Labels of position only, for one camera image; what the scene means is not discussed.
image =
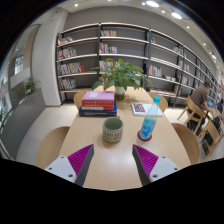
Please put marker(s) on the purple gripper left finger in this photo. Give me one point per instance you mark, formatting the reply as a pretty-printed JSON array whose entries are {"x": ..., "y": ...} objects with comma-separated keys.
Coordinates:
[{"x": 74, "y": 167}]

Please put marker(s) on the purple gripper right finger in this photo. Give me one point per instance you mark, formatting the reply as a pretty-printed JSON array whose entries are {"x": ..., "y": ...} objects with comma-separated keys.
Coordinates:
[{"x": 150, "y": 166}]

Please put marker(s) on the clear blue-capped water bottle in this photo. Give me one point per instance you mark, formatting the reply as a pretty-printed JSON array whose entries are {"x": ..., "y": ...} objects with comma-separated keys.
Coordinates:
[{"x": 149, "y": 122}]

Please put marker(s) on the round red coaster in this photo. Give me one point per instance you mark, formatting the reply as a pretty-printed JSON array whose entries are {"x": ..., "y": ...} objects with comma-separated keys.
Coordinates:
[{"x": 138, "y": 135}]

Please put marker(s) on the near left wooden chair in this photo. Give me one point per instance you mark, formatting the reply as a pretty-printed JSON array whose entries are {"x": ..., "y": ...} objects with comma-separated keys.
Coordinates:
[{"x": 50, "y": 146}]

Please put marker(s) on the patterned ceramic cup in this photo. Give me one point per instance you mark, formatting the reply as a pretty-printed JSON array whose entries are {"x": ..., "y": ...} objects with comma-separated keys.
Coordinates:
[{"x": 112, "y": 129}]

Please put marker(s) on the near right wooden chair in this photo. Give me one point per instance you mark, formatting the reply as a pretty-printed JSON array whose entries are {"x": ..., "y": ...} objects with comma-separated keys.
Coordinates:
[{"x": 189, "y": 141}]

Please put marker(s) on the open white magazine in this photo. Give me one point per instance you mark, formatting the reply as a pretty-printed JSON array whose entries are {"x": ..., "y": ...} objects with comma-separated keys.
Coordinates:
[{"x": 141, "y": 109}]

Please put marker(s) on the dark blue bottom book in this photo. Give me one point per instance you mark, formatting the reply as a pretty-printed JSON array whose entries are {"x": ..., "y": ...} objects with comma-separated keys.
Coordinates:
[{"x": 99, "y": 113}]

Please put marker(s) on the far right wooden chair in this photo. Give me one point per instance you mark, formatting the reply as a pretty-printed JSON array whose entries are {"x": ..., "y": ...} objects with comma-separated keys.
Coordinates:
[{"x": 163, "y": 102}]

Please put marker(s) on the far left wooden chair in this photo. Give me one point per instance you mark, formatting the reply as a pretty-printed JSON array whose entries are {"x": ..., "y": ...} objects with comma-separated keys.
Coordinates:
[{"x": 78, "y": 97}]

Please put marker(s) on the red middle book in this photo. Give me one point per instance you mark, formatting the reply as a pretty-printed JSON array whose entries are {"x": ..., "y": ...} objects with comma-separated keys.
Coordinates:
[{"x": 97, "y": 105}]

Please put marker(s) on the pink top book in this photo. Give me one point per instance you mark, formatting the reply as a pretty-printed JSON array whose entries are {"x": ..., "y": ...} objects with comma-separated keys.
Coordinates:
[{"x": 98, "y": 96}]

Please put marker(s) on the wooden chair behind man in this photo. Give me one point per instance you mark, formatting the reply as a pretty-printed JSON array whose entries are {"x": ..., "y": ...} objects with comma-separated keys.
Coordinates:
[{"x": 192, "y": 113}]

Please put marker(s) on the wooden chair with bag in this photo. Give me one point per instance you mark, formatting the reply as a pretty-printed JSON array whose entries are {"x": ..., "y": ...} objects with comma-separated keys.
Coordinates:
[{"x": 211, "y": 137}]

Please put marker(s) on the seated man in brown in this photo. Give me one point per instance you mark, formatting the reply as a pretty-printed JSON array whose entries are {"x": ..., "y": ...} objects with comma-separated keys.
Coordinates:
[{"x": 199, "y": 97}]

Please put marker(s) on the blue laptop screen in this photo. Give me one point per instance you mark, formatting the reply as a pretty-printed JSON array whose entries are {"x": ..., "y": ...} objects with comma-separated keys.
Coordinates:
[{"x": 210, "y": 104}]

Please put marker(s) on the green potted plant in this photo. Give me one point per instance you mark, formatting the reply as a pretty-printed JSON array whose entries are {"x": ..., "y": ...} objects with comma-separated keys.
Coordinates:
[{"x": 120, "y": 75}]

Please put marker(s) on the small plant by window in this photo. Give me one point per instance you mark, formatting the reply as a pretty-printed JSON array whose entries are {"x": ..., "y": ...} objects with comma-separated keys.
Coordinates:
[{"x": 29, "y": 86}]

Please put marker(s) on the grey wall bookshelf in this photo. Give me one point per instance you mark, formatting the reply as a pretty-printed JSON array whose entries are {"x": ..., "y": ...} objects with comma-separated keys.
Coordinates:
[{"x": 174, "y": 70}]

